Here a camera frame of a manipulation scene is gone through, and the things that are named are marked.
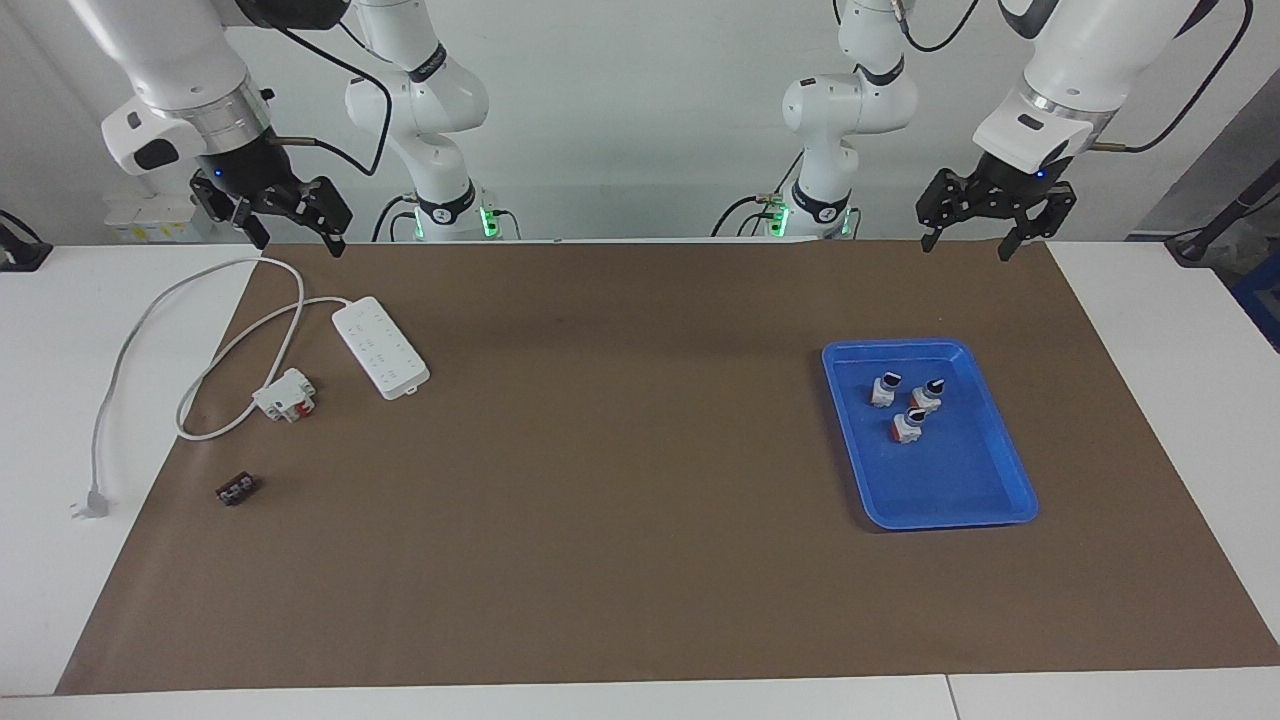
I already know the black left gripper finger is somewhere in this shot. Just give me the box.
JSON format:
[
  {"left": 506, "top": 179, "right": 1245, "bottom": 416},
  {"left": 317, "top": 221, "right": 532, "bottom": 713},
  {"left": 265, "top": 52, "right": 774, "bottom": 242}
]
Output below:
[
  {"left": 997, "top": 183, "right": 1079, "bottom": 264},
  {"left": 915, "top": 167, "right": 988, "bottom": 254}
]

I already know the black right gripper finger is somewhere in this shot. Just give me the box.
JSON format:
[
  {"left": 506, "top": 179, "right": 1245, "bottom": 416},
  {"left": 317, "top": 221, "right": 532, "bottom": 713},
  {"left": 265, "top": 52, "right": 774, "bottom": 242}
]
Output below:
[
  {"left": 288, "top": 176, "right": 354, "bottom": 259},
  {"left": 189, "top": 170, "right": 272, "bottom": 252}
]

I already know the white cardboard box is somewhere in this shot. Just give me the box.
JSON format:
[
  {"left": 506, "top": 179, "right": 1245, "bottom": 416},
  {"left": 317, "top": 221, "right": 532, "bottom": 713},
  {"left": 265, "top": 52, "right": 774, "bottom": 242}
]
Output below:
[{"left": 105, "top": 195, "right": 216, "bottom": 243}]

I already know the black stand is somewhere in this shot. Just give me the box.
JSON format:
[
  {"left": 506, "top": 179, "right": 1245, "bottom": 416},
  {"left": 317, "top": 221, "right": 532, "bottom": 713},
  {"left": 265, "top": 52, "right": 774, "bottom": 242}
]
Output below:
[{"left": 1165, "top": 160, "right": 1280, "bottom": 266}]

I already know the white power strip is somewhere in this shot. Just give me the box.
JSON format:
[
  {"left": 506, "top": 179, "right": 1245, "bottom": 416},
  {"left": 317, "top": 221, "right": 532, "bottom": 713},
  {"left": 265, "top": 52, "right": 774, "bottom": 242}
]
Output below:
[{"left": 332, "top": 296, "right": 432, "bottom": 401}]

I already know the white red circuit breaker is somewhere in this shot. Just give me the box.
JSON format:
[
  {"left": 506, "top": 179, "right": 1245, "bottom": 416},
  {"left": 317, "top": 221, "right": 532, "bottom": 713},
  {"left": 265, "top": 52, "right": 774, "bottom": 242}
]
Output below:
[{"left": 252, "top": 368, "right": 318, "bottom": 423}]

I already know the blue plastic crate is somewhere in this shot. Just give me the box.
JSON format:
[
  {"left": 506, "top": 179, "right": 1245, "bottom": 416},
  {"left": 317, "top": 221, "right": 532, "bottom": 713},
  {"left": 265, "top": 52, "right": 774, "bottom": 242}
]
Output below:
[{"left": 1232, "top": 255, "right": 1280, "bottom": 353}]

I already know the black clamp base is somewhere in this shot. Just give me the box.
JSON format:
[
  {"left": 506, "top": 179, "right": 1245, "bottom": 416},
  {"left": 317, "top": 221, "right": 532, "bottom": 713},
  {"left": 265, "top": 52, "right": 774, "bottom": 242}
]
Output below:
[{"left": 0, "top": 210, "right": 53, "bottom": 273}]

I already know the blue plastic tray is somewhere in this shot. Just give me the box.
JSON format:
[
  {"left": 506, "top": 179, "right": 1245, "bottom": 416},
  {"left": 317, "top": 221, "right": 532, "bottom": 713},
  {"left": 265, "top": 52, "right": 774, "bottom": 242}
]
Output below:
[{"left": 821, "top": 338, "right": 1039, "bottom": 531}]

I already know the brown paper table mat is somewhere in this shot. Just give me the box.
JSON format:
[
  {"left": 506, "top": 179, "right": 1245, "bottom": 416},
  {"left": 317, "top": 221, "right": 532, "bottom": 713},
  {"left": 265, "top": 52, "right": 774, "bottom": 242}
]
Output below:
[{"left": 55, "top": 240, "right": 1280, "bottom": 696}]

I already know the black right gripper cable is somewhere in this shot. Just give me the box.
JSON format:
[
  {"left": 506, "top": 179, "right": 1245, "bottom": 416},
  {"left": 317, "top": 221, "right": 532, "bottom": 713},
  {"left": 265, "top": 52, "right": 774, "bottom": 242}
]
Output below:
[{"left": 240, "top": 0, "right": 394, "bottom": 179}]

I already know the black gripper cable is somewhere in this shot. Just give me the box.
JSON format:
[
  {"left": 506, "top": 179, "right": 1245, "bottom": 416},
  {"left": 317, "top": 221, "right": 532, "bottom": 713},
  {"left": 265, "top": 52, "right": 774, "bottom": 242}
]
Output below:
[
  {"left": 240, "top": 0, "right": 394, "bottom": 179},
  {"left": 1090, "top": 0, "right": 1256, "bottom": 153}
]

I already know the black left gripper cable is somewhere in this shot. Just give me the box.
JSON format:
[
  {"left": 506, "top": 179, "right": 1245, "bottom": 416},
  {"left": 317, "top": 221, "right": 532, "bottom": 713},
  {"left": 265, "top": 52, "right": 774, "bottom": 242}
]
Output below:
[{"left": 1090, "top": 0, "right": 1256, "bottom": 153}]

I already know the white power cable with plug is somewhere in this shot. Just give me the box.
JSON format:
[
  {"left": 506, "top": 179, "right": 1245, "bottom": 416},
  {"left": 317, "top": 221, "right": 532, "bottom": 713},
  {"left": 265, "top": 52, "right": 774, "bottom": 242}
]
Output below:
[{"left": 70, "top": 257, "right": 351, "bottom": 521}]

